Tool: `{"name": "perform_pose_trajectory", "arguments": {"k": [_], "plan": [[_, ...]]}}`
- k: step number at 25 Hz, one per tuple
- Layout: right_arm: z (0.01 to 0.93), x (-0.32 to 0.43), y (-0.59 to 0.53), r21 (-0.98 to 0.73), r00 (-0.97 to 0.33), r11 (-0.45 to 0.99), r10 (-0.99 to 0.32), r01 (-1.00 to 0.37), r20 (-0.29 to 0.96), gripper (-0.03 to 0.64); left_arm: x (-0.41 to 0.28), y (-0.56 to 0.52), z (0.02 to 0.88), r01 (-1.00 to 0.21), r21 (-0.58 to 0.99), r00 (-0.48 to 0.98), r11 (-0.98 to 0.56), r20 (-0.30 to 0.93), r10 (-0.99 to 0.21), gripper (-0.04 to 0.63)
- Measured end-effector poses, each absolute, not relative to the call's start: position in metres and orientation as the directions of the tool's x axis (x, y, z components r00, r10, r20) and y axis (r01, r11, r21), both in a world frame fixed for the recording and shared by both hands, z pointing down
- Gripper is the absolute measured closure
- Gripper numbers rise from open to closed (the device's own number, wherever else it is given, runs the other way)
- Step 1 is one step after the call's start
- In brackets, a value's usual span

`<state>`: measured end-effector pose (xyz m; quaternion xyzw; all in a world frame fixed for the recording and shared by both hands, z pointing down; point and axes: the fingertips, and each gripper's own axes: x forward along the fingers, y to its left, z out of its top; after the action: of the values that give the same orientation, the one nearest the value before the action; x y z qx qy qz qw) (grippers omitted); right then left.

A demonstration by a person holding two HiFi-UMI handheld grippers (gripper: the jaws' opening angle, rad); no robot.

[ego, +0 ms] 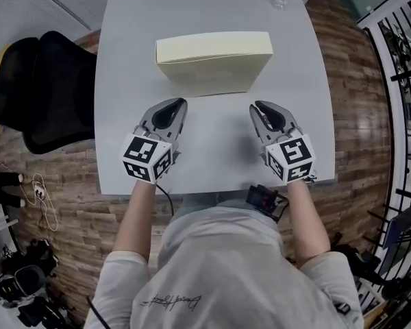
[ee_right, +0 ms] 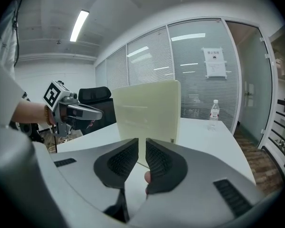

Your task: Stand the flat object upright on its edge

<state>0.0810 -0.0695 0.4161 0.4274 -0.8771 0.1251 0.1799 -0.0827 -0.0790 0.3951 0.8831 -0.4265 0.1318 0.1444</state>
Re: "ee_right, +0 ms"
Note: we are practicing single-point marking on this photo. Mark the glass door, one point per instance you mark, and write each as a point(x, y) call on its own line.
point(254, 84)

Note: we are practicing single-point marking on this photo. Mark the person's white shirt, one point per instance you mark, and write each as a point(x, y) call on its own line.
point(4, 91)

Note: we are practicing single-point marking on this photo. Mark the long ceiling light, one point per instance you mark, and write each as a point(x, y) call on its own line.
point(79, 25)

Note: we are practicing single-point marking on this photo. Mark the black mesh office chair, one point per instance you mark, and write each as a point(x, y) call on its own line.
point(95, 94)

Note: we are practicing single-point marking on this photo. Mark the white paper notice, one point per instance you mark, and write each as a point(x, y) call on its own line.
point(214, 63)

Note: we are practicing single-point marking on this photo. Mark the light grey table top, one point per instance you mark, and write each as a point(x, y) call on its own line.
point(204, 146)

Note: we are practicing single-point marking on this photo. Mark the person's left forearm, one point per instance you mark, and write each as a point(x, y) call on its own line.
point(28, 113)

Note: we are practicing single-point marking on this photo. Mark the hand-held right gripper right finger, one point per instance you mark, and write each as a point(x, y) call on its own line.
point(199, 189)

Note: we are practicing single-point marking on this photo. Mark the person's left hand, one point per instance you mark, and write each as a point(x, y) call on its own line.
point(90, 124)

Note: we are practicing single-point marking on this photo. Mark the pale yellow paper sheet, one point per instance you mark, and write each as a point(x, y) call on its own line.
point(147, 110)

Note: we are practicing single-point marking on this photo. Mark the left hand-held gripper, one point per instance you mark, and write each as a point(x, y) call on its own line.
point(52, 95)

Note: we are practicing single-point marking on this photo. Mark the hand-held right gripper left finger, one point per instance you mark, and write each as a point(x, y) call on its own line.
point(85, 174)

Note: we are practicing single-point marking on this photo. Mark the person's right hand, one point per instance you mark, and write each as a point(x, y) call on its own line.
point(148, 177)

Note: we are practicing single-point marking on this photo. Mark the clear plastic water bottle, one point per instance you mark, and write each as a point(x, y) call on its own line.
point(213, 115)

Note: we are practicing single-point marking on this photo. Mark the black metal railing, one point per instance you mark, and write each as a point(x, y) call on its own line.
point(273, 160)

